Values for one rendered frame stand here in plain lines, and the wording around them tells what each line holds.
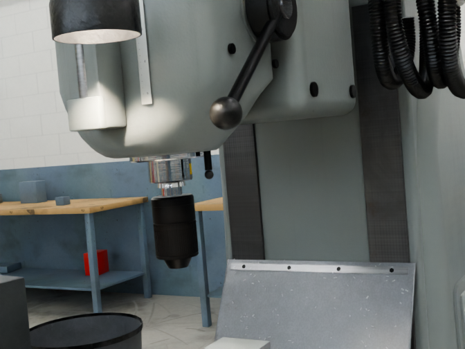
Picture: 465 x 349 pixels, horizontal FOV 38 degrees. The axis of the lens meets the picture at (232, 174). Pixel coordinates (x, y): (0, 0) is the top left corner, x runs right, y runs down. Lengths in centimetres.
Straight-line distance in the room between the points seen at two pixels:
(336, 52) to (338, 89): 5
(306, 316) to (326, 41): 43
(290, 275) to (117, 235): 528
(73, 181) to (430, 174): 573
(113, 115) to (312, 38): 28
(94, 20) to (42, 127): 633
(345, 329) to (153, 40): 56
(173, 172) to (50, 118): 607
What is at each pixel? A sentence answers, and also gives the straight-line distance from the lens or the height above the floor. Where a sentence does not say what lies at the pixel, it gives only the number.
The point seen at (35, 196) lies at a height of 94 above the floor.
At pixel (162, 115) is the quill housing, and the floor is 135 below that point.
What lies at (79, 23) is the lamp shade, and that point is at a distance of 55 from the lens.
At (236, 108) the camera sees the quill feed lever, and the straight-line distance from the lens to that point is 61.
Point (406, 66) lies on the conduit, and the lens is 85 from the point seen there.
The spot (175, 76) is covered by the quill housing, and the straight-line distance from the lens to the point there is 65.
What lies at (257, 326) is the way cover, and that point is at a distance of 111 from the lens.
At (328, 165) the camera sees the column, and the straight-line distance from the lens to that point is 107.
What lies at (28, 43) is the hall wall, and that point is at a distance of 700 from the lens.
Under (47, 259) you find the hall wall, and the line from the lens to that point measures 700.
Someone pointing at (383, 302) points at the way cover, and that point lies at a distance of 104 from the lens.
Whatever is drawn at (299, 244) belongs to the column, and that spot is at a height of 114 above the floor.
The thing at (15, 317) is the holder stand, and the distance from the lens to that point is 105.
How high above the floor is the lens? 132
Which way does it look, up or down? 3 degrees down
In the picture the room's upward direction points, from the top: 5 degrees counter-clockwise
